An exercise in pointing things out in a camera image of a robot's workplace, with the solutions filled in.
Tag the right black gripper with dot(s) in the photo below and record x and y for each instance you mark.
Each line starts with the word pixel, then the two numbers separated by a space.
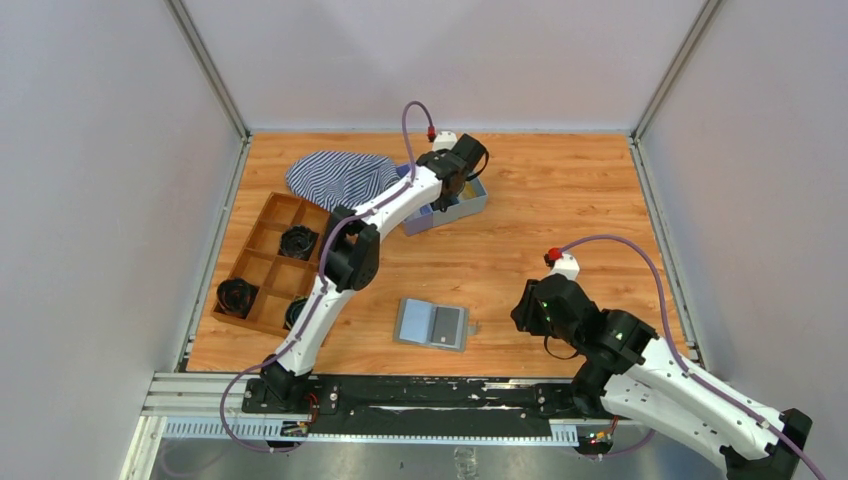
pixel 525 312

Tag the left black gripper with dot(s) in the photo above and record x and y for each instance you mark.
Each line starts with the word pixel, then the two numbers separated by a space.
pixel 449 195

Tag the blue three-compartment box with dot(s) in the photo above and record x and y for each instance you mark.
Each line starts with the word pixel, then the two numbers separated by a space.
pixel 426 217

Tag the dark grey credit card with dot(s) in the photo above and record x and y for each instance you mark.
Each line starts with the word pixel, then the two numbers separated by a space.
pixel 446 325

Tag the grey card holder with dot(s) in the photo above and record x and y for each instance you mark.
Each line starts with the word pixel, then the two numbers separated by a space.
pixel 414 324

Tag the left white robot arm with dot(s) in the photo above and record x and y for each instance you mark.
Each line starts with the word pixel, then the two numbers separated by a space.
pixel 350 255

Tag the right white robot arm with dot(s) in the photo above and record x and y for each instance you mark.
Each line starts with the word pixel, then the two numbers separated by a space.
pixel 631 371

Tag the gold card in box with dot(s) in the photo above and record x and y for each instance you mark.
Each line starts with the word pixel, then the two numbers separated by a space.
pixel 468 192

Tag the striped blue white cloth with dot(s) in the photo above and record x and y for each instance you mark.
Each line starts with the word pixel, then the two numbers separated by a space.
pixel 335 178

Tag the black ribbed round part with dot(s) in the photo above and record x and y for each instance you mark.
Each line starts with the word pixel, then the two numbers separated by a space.
pixel 298 242

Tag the wooden compartment tray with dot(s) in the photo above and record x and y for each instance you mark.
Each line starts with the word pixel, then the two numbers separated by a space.
pixel 284 283

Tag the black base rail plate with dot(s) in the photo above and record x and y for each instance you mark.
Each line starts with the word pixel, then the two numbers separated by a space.
pixel 420 406

